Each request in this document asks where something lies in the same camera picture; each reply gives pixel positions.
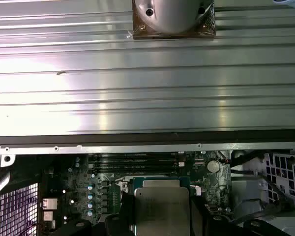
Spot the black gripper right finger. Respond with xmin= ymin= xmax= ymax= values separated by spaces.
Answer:
xmin=189 ymin=196 xmax=283 ymax=236

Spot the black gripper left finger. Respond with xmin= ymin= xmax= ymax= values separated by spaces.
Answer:
xmin=63 ymin=194 xmax=136 ymax=236

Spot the silver CPU chip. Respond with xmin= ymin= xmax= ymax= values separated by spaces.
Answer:
xmin=134 ymin=187 xmax=190 ymax=236

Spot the CPU socket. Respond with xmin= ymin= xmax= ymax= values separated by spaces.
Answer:
xmin=120 ymin=176 xmax=202 ymax=197

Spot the black RAM slot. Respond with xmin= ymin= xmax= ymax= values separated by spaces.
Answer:
xmin=93 ymin=158 xmax=177 ymax=163
xmin=93 ymin=163 xmax=177 ymax=168
xmin=93 ymin=168 xmax=177 ymax=174
xmin=93 ymin=153 xmax=177 ymax=158

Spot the green motherboard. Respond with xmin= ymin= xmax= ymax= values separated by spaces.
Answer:
xmin=39 ymin=151 xmax=232 ymax=236

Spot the round coin cell battery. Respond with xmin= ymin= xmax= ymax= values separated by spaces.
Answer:
xmin=206 ymin=159 xmax=221 ymax=173

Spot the silver metal drive cage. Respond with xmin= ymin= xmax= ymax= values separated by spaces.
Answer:
xmin=230 ymin=150 xmax=295 ymax=222

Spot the black PC case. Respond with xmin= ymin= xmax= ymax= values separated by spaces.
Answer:
xmin=0 ymin=134 xmax=295 ymax=236

